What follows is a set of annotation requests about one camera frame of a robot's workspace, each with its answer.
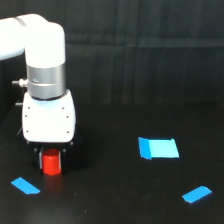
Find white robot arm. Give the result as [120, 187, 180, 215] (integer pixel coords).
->
[0, 14, 76, 175]

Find blue tape strip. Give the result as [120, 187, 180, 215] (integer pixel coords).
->
[11, 177, 40, 195]
[182, 186, 212, 203]

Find blue tape strip bottom right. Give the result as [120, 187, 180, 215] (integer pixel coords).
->
[182, 186, 212, 203]

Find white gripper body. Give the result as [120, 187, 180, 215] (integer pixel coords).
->
[21, 91, 83, 145]

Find blue tape strip bottom left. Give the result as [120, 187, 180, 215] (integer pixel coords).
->
[11, 177, 40, 195]

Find light blue tape patch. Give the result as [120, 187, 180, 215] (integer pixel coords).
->
[138, 137, 179, 160]

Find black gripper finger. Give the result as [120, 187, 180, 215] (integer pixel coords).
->
[33, 148, 43, 171]
[60, 148, 68, 172]

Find red hexagonal block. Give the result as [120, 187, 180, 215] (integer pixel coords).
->
[42, 149, 61, 175]

